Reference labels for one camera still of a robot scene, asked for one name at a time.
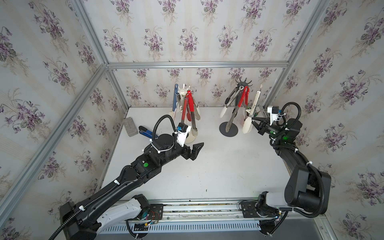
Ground black steel tongs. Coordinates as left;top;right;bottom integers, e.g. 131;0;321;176
225;86;244;108

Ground dark grey utensil rack stand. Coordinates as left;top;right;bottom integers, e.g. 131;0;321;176
219;78;252;137

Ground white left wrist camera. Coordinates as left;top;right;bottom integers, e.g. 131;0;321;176
177;123;192;147

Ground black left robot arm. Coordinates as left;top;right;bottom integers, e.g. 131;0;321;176
50;115;204;240

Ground pink pen cup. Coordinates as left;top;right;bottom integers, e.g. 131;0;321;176
243;105;252;128

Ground white utensil rack stand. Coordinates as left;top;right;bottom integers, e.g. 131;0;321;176
176;84;198;147

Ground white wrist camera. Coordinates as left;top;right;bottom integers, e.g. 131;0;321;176
177;123;192;147
267;106;286;127

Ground red handled tongs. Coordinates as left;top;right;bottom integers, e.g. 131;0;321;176
225;86;250;133
187;90;198;137

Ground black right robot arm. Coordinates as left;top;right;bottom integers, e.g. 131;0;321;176
252;102;332;218

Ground red steel tongs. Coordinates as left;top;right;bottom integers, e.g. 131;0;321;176
181;95;192;124

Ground steel cream-tipped tongs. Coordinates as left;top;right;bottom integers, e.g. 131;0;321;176
192;97;201;121
242;84;263;134

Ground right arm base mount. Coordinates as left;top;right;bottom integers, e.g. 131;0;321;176
239;200;288;237

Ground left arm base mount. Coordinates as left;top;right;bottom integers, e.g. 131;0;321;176
125;203;164;239

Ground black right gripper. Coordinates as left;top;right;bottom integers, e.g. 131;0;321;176
249;117;286;141

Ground blue handled cream tongs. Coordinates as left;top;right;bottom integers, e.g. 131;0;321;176
170;84;179;119

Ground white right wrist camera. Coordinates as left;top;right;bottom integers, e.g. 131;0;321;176
267;106;286;127

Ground grey stone block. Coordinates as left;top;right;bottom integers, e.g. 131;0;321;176
123;117;139;137

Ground red handled tongs front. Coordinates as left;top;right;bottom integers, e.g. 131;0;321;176
225;86;250;133

